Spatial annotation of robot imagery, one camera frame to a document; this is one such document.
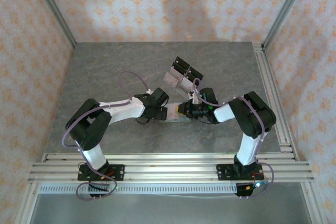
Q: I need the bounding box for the clear acrylic card stand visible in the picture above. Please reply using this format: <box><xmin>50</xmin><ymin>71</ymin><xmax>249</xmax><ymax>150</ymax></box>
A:
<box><xmin>163</xmin><ymin>56</ymin><xmax>204</xmax><ymax>98</ymax></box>

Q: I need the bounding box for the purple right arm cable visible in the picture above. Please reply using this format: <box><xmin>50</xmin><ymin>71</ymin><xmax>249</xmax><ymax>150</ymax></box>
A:
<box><xmin>193</xmin><ymin>78</ymin><xmax>276</xmax><ymax>200</ymax></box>

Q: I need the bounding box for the aluminium mounting rail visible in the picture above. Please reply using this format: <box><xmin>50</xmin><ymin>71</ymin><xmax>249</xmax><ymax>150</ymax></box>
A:
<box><xmin>27</xmin><ymin>152</ymin><xmax>316</xmax><ymax>184</ymax></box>

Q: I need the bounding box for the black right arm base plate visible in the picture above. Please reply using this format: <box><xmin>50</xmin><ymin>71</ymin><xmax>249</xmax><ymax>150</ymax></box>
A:
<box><xmin>216</xmin><ymin>163</ymin><xmax>265</xmax><ymax>182</ymax></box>

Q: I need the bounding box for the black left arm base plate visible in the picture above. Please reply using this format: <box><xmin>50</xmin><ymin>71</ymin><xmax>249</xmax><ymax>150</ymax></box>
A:
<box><xmin>77</xmin><ymin>164</ymin><xmax>125</xmax><ymax>182</ymax></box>

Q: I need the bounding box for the aluminium side rail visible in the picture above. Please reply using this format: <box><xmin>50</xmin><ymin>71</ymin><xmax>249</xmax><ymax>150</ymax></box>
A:
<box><xmin>253</xmin><ymin>42</ymin><xmax>300</xmax><ymax>162</ymax></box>

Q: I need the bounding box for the slotted grey cable duct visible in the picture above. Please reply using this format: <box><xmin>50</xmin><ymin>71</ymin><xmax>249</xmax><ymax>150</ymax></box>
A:
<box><xmin>39</xmin><ymin>183</ymin><xmax>238</xmax><ymax>195</ymax></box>

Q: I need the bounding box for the aluminium frame post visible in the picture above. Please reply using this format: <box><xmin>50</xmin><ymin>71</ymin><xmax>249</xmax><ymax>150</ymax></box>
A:
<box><xmin>27</xmin><ymin>0</ymin><xmax>77</xmax><ymax>49</ymax></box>
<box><xmin>262</xmin><ymin>0</ymin><xmax>313</xmax><ymax>49</ymax></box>

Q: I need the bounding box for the aluminium frame leg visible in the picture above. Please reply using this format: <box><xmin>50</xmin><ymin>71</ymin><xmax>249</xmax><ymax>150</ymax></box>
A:
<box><xmin>15</xmin><ymin>182</ymin><xmax>40</xmax><ymax>224</ymax></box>
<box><xmin>300</xmin><ymin>182</ymin><xmax>326</xmax><ymax>224</ymax></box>

